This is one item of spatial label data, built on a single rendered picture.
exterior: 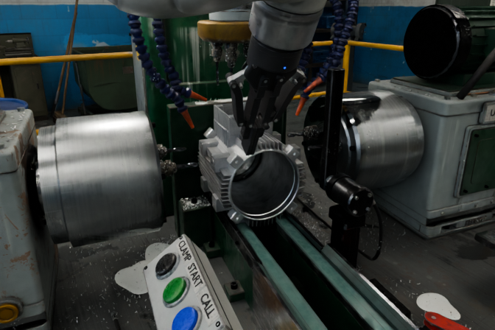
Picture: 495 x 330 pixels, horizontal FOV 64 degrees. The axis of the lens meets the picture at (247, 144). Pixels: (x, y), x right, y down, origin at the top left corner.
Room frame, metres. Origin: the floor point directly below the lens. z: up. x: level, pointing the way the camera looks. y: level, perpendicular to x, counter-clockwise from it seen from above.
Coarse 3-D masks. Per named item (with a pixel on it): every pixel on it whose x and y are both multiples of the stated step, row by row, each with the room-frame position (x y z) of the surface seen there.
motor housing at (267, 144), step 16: (224, 144) 0.82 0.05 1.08; (240, 144) 0.77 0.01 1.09; (272, 144) 0.75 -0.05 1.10; (208, 160) 0.81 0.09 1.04; (272, 160) 0.89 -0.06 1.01; (288, 160) 0.78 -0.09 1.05; (208, 176) 0.81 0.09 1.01; (224, 176) 0.72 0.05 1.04; (256, 176) 0.91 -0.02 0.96; (272, 176) 0.87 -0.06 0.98; (288, 176) 0.80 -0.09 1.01; (224, 192) 0.71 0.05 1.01; (240, 192) 0.86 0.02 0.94; (256, 192) 0.85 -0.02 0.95; (272, 192) 0.82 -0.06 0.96; (288, 192) 0.78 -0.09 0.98; (240, 208) 0.75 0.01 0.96; (256, 208) 0.78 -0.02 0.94; (272, 208) 0.77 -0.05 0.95; (256, 224) 0.73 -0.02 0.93
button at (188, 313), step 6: (180, 312) 0.32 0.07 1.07; (186, 312) 0.32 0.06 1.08; (192, 312) 0.31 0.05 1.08; (174, 318) 0.32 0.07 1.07; (180, 318) 0.31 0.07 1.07; (186, 318) 0.31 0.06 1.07; (192, 318) 0.31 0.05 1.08; (174, 324) 0.31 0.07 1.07; (180, 324) 0.31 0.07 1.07; (186, 324) 0.30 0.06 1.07; (192, 324) 0.30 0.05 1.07
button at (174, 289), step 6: (174, 282) 0.37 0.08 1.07; (180, 282) 0.36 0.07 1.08; (168, 288) 0.36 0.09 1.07; (174, 288) 0.36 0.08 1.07; (180, 288) 0.35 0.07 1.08; (168, 294) 0.35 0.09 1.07; (174, 294) 0.35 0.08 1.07; (180, 294) 0.35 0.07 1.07; (168, 300) 0.35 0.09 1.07; (174, 300) 0.34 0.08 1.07
